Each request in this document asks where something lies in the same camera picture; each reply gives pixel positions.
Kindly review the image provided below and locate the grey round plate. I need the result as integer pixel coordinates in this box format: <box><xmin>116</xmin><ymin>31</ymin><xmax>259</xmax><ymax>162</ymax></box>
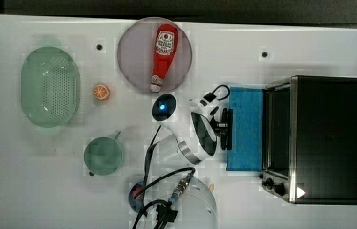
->
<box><xmin>117</xmin><ymin>17</ymin><xmax>192</xmax><ymax>93</ymax></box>

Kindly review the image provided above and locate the peeled banana toy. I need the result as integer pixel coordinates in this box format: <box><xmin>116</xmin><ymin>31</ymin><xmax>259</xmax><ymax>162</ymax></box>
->
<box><xmin>208</xmin><ymin>183</ymin><xmax>215</xmax><ymax>193</ymax></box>

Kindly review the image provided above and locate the orange slice toy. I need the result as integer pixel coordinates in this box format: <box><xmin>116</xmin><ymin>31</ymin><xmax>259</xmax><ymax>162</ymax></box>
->
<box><xmin>93</xmin><ymin>84</ymin><xmax>110</xmax><ymax>101</ymax></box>

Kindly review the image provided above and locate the green plastic colander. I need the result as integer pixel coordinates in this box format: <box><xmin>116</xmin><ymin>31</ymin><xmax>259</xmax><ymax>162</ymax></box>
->
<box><xmin>21</xmin><ymin>41</ymin><xmax>80</xmax><ymax>128</ymax></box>

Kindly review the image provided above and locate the red plush ketchup bottle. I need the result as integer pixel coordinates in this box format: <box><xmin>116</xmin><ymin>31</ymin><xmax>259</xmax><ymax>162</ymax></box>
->
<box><xmin>150</xmin><ymin>24</ymin><xmax>179</xmax><ymax>92</ymax></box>

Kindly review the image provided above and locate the red strawberry toy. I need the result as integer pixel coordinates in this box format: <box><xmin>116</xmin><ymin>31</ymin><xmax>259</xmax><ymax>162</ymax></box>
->
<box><xmin>133</xmin><ymin>186</ymin><xmax>142</xmax><ymax>197</ymax></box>

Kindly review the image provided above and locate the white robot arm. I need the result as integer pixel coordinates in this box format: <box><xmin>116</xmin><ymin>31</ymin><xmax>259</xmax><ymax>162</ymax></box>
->
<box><xmin>151</xmin><ymin>93</ymin><xmax>233</xmax><ymax>229</ymax></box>

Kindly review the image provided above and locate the black toaster oven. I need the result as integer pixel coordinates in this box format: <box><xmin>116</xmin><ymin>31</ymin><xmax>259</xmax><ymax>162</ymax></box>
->
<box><xmin>225</xmin><ymin>74</ymin><xmax>357</xmax><ymax>206</ymax></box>

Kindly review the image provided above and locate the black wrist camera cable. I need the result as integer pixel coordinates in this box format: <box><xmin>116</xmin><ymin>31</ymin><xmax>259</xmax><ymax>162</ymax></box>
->
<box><xmin>202</xmin><ymin>83</ymin><xmax>232</xmax><ymax>103</ymax></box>

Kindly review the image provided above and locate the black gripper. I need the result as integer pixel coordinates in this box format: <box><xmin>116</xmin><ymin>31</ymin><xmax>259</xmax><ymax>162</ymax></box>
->
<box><xmin>210</xmin><ymin>108</ymin><xmax>233</xmax><ymax>150</ymax></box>

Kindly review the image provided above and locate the blue plastic cup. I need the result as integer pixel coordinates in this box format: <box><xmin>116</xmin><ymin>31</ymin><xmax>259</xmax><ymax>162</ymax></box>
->
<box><xmin>128</xmin><ymin>181</ymin><xmax>145</xmax><ymax>213</ymax></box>

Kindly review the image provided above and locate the green plastic cup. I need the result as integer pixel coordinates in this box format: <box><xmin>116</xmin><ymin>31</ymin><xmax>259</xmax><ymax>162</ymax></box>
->
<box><xmin>84</xmin><ymin>131</ymin><xmax>124</xmax><ymax>176</ymax></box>

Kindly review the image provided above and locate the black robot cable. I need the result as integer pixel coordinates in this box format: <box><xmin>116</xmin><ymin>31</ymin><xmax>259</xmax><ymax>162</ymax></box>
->
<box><xmin>131</xmin><ymin>125</ymin><xmax>197</xmax><ymax>229</ymax></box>

